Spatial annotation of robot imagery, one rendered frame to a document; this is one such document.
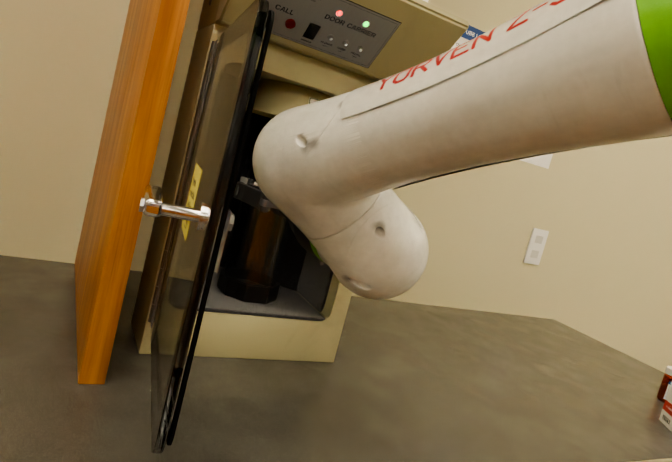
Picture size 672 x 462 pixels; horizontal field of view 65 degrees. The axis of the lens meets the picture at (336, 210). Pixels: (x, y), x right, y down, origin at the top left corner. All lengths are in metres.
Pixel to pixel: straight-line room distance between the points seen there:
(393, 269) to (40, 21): 0.86
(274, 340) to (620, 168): 1.45
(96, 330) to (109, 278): 0.07
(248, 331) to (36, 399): 0.31
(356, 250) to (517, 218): 1.22
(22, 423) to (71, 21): 0.76
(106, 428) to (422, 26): 0.63
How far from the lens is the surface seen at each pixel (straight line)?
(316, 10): 0.74
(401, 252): 0.54
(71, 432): 0.65
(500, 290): 1.75
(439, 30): 0.80
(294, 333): 0.88
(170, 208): 0.48
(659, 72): 0.34
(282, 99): 0.83
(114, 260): 0.68
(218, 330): 0.84
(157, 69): 0.66
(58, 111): 1.17
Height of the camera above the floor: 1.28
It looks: 6 degrees down
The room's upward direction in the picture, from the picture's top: 15 degrees clockwise
